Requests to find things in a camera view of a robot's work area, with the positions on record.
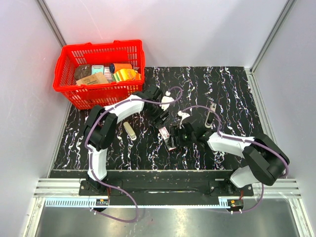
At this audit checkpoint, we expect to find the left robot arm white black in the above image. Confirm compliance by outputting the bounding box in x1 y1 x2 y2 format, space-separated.
83 86 174 195

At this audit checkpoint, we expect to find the pink white small box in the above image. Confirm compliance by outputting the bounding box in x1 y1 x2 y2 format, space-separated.
104 67 113 80

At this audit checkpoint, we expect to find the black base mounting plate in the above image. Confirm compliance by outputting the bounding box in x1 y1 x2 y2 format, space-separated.
79 170 254 208

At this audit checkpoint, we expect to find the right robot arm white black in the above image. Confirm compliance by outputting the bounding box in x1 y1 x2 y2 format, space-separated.
170 122 289 196

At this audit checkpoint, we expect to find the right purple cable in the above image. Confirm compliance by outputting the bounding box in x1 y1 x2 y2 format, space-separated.
181 105 290 213

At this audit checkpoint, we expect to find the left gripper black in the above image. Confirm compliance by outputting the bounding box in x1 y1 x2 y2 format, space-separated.
145 100 170 129

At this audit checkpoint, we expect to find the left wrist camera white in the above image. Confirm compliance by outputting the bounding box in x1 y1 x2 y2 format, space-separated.
160 91 174 111

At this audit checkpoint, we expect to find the teal small box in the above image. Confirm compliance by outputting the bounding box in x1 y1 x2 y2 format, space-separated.
91 65 104 75

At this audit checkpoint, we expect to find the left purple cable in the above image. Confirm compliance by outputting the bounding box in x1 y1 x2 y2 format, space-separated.
84 86 184 223

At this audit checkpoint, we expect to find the yellow orange snack box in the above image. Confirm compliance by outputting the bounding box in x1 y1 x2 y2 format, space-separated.
113 69 141 82

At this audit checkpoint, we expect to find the staple box red white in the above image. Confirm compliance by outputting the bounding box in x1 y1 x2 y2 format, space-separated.
159 127 176 151

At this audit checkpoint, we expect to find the pale green stapler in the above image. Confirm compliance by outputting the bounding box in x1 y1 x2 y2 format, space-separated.
123 121 137 141

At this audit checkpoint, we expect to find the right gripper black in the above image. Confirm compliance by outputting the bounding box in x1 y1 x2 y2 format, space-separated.
166 125 196 148

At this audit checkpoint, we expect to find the purple cable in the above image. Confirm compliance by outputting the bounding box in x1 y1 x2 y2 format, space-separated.
84 86 184 223
181 105 290 213

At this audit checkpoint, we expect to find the orange can blue lid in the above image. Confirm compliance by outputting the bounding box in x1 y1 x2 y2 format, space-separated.
109 63 133 74

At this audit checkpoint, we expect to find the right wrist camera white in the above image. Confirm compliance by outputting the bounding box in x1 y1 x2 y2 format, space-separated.
177 111 191 128

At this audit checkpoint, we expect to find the brown cardboard packet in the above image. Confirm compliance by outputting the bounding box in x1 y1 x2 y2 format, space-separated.
76 72 109 86

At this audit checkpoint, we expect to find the red plastic shopping basket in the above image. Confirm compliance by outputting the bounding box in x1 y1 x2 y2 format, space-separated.
53 39 146 110

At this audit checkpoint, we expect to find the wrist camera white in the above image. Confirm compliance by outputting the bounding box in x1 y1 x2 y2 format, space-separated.
160 91 174 111
177 111 191 128

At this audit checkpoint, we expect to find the brown round cookie pack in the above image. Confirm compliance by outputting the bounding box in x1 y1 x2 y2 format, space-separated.
74 64 92 80

